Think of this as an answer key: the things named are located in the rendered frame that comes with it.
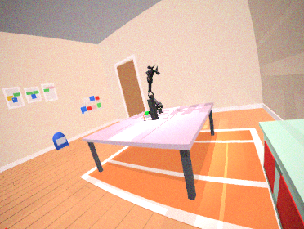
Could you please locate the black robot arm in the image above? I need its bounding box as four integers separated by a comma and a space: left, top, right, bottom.
145, 70, 163, 114

